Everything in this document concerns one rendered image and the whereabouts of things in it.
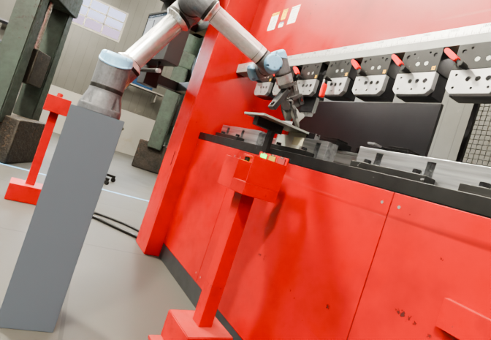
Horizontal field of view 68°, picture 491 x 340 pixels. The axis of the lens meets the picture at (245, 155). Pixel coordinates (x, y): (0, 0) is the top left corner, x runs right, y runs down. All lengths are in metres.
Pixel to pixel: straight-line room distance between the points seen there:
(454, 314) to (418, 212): 0.26
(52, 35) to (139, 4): 5.85
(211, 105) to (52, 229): 1.41
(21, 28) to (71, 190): 3.13
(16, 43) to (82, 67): 5.96
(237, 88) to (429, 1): 1.41
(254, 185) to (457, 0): 0.92
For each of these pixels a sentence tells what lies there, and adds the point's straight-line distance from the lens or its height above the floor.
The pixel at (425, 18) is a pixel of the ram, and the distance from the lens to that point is 1.51.
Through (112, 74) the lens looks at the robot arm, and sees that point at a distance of 1.38.
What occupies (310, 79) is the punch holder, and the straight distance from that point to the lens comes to 1.81.
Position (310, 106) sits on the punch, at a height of 1.13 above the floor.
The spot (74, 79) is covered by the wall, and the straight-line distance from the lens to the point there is 10.19.
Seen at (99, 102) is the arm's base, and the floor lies 0.81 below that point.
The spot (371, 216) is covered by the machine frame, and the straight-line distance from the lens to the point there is 1.18.
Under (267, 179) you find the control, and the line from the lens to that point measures 1.36.
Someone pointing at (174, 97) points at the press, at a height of 1.57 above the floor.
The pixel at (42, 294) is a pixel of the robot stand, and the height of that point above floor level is 0.13.
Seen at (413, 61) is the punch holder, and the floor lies 1.30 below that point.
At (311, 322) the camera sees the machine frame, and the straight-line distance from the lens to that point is 1.31.
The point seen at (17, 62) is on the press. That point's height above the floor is 1.00.
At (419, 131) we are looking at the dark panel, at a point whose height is 1.19.
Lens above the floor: 0.77
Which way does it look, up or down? 1 degrees up
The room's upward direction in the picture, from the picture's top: 18 degrees clockwise
